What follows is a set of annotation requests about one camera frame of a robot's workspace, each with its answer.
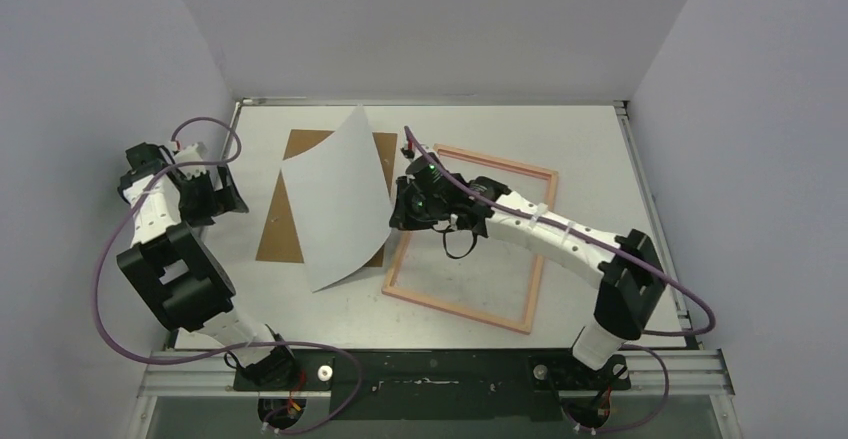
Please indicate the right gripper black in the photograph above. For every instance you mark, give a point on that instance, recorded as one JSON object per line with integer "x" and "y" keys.
{"x": 404, "y": 204}

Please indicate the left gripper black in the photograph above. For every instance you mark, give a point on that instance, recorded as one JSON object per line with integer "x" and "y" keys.
{"x": 225, "y": 200}

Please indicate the white photo paper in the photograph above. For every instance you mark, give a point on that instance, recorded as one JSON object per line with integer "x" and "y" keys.
{"x": 339, "y": 201}

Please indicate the brown frame backing board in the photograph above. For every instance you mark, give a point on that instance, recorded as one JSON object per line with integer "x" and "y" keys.
{"x": 279, "y": 240}

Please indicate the light wooden picture frame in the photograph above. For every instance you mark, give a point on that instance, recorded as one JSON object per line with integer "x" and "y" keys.
{"x": 525, "y": 324}

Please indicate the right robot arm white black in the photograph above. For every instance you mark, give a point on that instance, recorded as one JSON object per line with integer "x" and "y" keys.
{"x": 623, "y": 269}

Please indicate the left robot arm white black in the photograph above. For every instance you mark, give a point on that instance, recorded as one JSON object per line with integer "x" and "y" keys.
{"x": 173, "y": 271}

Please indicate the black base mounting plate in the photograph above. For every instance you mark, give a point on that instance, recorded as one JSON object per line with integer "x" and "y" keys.
{"x": 407, "y": 402}

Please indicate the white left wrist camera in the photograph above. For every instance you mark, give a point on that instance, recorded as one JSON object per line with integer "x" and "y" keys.
{"x": 191, "y": 153}

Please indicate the aluminium rail front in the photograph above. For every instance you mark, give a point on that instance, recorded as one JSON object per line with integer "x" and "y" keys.
{"x": 681, "y": 372}

